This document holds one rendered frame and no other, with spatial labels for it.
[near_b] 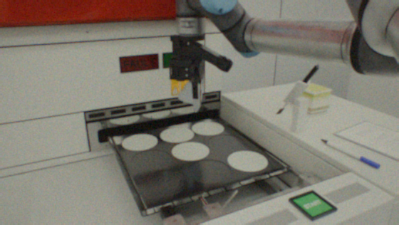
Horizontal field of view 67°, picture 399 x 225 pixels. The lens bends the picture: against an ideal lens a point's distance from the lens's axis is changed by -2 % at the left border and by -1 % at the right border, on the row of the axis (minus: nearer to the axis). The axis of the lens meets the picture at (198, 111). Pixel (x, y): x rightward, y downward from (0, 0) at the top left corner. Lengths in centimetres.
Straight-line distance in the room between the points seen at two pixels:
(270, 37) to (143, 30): 40
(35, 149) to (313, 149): 74
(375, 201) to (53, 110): 79
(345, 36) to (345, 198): 28
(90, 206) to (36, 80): 36
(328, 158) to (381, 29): 42
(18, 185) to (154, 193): 48
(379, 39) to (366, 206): 32
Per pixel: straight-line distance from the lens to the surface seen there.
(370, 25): 36
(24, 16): 82
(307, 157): 76
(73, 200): 82
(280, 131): 82
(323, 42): 56
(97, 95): 91
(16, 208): 106
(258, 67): 303
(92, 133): 94
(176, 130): 93
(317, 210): 55
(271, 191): 79
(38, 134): 94
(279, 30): 63
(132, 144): 86
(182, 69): 79
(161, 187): 68
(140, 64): 91
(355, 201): 60
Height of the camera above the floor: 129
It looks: 22 degrees down
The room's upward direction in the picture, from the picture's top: straight up
